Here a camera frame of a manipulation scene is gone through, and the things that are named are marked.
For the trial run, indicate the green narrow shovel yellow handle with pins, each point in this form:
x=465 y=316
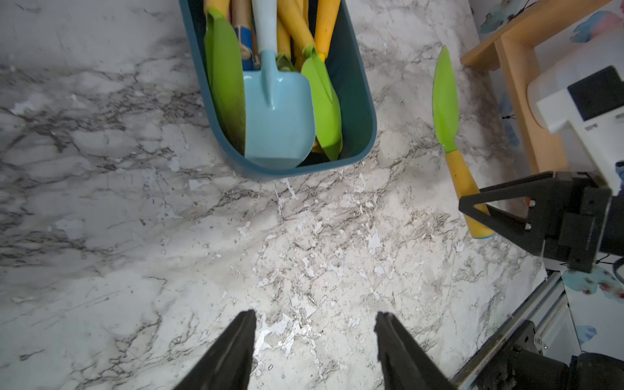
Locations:
x=290 y=14

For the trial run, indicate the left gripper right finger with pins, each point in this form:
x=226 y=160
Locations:
x=404 y=364

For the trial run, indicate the blue shovel wooden handle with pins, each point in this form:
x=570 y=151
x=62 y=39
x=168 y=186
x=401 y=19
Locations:
x=242 y=18

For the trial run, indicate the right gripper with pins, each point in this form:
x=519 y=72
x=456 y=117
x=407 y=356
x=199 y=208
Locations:
x=560 y=216

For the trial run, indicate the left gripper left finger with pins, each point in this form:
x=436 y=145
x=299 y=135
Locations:
x=228 y=362

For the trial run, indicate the green leaf shovel yellow handle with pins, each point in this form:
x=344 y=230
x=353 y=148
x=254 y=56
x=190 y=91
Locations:
x=284 y=53

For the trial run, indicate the yellow scoop shovel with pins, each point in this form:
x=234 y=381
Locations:
x=326 y=24

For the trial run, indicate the green trowel light-blue handle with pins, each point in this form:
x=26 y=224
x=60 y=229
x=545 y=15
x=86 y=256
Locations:
x=445 y=110

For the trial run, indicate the light blue plastic scoop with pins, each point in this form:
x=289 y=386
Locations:
x=280 y=121

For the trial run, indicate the dark teal storage box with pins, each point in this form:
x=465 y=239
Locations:
x=347 y=74

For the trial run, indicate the wooden zigzag shelf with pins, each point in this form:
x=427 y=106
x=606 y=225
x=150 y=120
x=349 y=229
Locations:
x=518 y=42

